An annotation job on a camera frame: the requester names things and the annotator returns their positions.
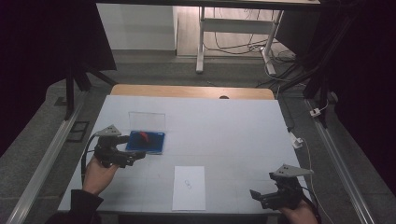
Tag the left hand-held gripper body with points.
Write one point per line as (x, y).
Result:
(110, 152)

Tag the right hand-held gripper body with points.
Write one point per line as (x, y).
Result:
(285, 189)

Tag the small red stamp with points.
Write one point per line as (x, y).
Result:
(144, 136)

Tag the blue case with clear lid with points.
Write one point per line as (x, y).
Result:
(154, 143)

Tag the white paper sheet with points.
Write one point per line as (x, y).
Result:
(190, 196)

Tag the person's left hand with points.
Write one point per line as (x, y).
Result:
(98, 175)

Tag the person's right hand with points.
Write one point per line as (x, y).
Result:
(299, 215)

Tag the white power adapter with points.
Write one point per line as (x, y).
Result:
(296, 141)

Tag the white table cover sheet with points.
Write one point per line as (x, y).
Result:
(224, 137)

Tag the black tripod stand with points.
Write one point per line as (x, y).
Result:
(71, 93)
(320, 71)

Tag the white plug connector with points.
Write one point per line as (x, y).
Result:
(315, 112)

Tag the wooden table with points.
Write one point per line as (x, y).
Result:
(186, 91)

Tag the white cabinet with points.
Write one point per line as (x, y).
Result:
(137, 28)

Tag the black curtain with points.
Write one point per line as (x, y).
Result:
(37, 62)
(367, 77)

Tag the black rectangular floor frame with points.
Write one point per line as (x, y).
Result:
(77, 131)

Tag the aluminium rail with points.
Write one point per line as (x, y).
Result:
(43, 168)
(342, 168)

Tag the white desk frame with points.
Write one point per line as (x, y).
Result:
(236, 26)

